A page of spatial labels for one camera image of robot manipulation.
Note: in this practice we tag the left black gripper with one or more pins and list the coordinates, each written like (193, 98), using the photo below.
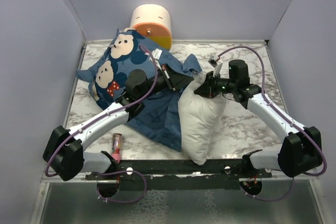
(174, 81)

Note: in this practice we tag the round pastel drawer cabinet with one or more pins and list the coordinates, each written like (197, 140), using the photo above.
(153, 21)

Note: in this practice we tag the white pillow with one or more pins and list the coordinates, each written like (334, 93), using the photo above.
(198, 118)

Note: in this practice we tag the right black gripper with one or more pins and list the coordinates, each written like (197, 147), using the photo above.
(208, 91)

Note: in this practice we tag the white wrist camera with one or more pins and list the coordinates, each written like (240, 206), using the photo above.
(156, 53)
(214, 62)

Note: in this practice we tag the pink capped small bottle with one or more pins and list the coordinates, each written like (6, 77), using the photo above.
(117, 139)

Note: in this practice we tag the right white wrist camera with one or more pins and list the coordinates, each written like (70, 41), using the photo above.
(214, 62)

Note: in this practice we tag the blue patterned pillowcase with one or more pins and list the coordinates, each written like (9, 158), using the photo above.
(139, 67)

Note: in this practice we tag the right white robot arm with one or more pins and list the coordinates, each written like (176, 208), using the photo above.
(301, 145)

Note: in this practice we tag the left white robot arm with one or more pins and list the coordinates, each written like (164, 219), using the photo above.
(65, 153)

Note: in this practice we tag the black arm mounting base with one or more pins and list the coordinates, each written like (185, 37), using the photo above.
(181, 174)

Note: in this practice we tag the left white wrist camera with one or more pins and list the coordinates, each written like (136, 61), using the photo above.
(156, 53)

